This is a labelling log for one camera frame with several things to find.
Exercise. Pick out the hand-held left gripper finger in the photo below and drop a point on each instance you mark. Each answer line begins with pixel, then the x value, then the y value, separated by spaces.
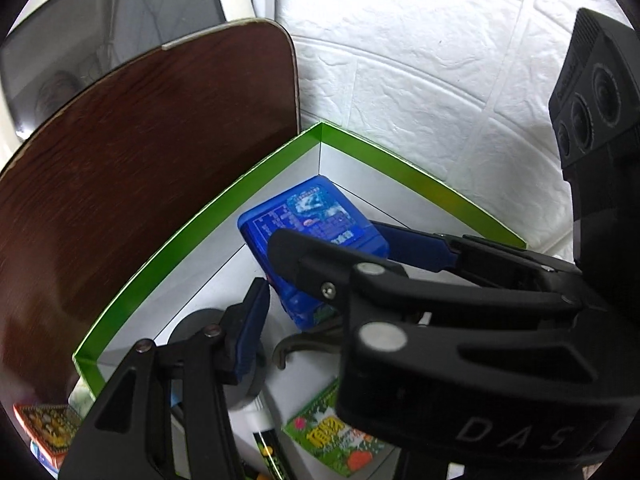
pixel 250 330

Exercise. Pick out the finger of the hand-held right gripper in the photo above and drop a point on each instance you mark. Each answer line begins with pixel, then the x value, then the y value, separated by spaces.
pixel 320 265
pixel 420 247

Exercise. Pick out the dark metal bracket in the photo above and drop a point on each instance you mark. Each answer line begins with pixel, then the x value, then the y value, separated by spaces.
pixel 285 352

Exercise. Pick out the blue plastic candy box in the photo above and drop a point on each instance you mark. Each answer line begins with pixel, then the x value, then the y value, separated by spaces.
pixel 310 210

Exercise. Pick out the black tape roll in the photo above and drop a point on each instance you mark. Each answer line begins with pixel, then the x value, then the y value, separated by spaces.
pixel 192 327

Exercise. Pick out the green cardboard box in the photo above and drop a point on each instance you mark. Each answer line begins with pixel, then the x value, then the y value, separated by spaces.
pixel 215 270

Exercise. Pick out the white cap marker pen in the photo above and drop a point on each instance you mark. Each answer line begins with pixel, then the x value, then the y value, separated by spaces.
pixel 267 452

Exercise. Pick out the small green snack packet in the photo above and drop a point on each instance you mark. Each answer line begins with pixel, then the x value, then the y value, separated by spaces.
pixel 325 435

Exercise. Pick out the small red orange box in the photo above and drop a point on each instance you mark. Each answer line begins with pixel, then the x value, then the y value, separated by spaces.
pixel 45 425

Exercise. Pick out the dark wooden headboard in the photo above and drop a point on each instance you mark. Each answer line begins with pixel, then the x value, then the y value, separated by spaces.
pixel 125 185

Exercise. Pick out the white Yimoo monitor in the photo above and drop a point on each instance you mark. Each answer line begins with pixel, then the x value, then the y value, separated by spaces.
pixel 100 35

